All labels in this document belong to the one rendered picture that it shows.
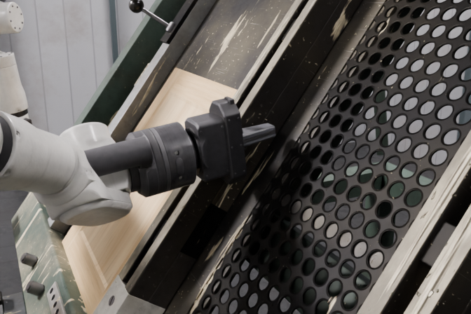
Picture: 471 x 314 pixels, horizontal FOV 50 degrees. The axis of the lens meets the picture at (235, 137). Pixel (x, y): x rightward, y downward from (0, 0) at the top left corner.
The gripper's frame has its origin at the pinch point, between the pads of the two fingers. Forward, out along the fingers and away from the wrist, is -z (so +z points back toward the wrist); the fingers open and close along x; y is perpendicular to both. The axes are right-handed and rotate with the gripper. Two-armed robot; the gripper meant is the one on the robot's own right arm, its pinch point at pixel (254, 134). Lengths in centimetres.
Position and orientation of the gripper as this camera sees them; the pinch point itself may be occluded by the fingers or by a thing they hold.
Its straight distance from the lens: 74.0
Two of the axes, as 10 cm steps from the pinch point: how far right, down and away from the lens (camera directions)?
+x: -1.1, -9.4, -3.2
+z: -8.9, 2.3, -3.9
